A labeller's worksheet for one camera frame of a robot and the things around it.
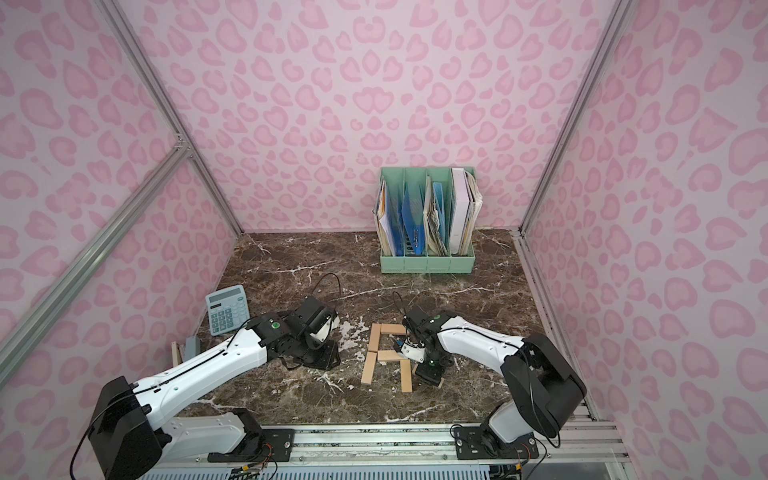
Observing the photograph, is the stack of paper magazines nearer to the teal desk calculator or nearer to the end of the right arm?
the end of the right arm

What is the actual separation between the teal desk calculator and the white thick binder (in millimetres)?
743

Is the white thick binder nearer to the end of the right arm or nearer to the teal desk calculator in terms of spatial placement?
the end of the right arm

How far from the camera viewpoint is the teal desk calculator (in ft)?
3.10

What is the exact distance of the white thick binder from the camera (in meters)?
0.95
